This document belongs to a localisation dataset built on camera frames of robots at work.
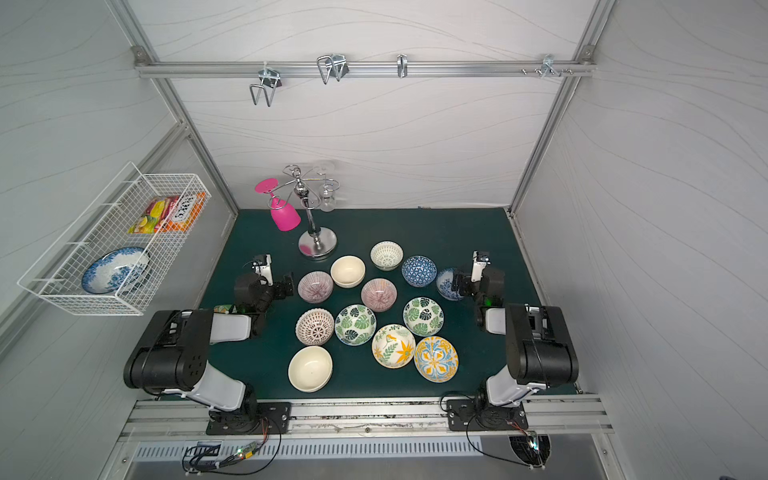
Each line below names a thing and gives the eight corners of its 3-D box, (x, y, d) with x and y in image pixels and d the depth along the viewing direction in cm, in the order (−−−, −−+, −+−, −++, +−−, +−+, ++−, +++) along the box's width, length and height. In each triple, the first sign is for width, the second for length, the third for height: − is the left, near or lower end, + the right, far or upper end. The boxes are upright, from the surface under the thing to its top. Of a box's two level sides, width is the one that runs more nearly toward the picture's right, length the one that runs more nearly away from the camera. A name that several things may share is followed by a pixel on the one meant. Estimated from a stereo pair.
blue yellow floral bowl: (415, 385, 80) (416, 381, 76) (413, 342, 87) (414, 336, 84) (458, 385, 80) (461, 381, 76) (452, 342, 88) (455, 336, 84)
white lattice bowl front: (294, 345, 85) (291, 341, 83) (301, 313, 92) (298, 308, 89) (331, 345, 85) (330, 341, 83) (336, 313, 92) (334, 308, 89)
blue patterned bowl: (401, 287, 98) (402, 281, 95) (401, 261, 105) (401, 255, 102) (437, 287, 98) (438, 281, 95) (434, 261, 105) (435, 255, 102)
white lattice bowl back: (370, 272, 102) (369, 265, 99) (371, 247, 109) (371, 240, 106) (403, 272, 102) (403, 265, 99) (402, 247, 109) (403, 240, 106)
